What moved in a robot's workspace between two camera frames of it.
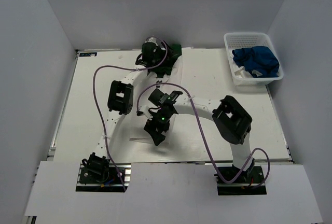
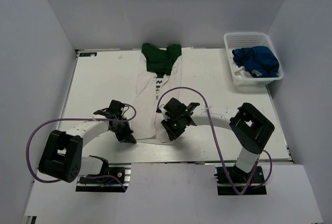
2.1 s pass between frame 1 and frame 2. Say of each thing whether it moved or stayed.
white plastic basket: stayed
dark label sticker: stayed
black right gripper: moved
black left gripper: moved
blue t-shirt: stayed
